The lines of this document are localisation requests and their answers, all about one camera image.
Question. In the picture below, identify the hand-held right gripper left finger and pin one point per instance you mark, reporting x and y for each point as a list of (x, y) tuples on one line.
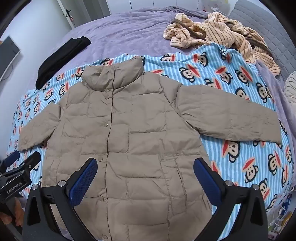
[(84, 180)]

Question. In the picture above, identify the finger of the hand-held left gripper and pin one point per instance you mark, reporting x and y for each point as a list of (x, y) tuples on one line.
[(32, 160), (11, 157)]

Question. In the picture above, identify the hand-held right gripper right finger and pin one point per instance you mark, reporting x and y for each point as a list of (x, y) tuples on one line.
[(207, 180)]

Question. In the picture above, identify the beige puffer jacket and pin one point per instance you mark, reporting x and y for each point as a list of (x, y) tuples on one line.
[(138, 139)]

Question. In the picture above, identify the person's left hand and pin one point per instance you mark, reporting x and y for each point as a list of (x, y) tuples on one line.
[(7, 217)]

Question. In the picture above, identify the pile of small boxes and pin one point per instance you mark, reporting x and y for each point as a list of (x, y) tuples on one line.
[(279, 220)]

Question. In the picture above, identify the folded black pants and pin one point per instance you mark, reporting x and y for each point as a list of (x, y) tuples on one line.
[(60, 58)]

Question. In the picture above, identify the blue striped monkey print blanket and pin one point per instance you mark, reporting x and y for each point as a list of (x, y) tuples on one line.
[(231, 76)]

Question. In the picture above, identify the beige plush pillow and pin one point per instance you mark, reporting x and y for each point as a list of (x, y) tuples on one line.
[(291, 88)]

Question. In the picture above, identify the beige striped fleece garment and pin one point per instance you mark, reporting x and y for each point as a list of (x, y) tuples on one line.
[(219, 30)]

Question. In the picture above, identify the white door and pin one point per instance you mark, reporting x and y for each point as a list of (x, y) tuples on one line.
[(67, 11)]

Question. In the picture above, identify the purple bed cover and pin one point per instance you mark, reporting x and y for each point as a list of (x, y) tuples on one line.
[(127, 32)]

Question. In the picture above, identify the grey quilted headboard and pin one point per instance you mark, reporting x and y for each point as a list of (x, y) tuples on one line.
[(261, 20)]

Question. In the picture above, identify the white wardrobe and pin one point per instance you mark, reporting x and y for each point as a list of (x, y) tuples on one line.
[(138, 4)]

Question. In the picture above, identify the white framed wall monitor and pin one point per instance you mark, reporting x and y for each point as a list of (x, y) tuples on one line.
[(8, 53)]

